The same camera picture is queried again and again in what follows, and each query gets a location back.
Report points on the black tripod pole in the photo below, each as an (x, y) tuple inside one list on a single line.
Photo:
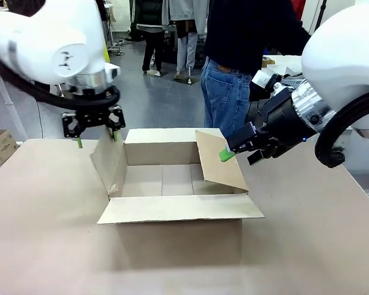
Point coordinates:
[(321, 12)]

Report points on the small printed cardboard box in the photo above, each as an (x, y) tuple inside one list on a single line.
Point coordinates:
[(0, 146)]

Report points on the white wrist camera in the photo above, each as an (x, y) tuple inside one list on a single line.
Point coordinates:
[(113, 71), (261, 80)]

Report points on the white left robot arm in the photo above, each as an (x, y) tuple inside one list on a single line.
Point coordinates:
[(49, 30)]

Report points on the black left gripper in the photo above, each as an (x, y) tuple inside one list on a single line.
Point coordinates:
[(93, 115)]

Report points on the bystander in black trousers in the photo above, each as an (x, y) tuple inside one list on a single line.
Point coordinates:
[(150, 46)]

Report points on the person in dark shirt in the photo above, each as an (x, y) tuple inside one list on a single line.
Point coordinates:
[(233, 30)]

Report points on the large brown cardboard box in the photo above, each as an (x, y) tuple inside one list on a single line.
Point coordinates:
[(178, 242)]

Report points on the bystander in grey hoodie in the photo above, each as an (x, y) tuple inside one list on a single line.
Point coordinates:
[(183, 49)]

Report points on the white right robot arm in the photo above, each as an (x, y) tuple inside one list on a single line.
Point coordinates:
[(341, 46)]

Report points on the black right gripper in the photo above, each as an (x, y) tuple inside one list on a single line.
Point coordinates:
[(283, 118)]

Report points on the dark floor mat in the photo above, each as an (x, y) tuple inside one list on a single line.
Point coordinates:
[(186, 80)]

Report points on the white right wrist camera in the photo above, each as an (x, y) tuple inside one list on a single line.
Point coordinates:
[(261, 80)]

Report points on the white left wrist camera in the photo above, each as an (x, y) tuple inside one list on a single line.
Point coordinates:
[(113, 71)]

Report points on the white table with slanted leg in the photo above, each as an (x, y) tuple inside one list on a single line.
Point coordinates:
[(9, 104)]

